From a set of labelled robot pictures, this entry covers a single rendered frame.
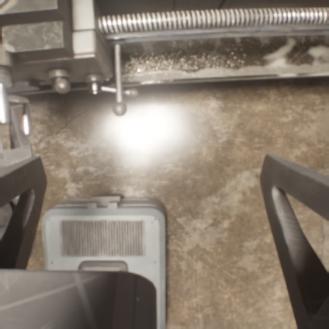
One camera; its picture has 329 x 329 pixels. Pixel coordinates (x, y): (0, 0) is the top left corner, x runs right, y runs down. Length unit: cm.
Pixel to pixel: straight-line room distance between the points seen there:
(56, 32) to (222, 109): 102
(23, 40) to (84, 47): 13
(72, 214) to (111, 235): 18
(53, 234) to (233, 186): 88
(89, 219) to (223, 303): 88
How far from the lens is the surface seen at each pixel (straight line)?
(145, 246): 128
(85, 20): 72
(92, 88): 89
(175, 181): 147
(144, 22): 77
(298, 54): 121
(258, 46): 116
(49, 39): 64
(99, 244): 129
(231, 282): 169
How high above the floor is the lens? 145
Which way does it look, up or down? 85 degrees down
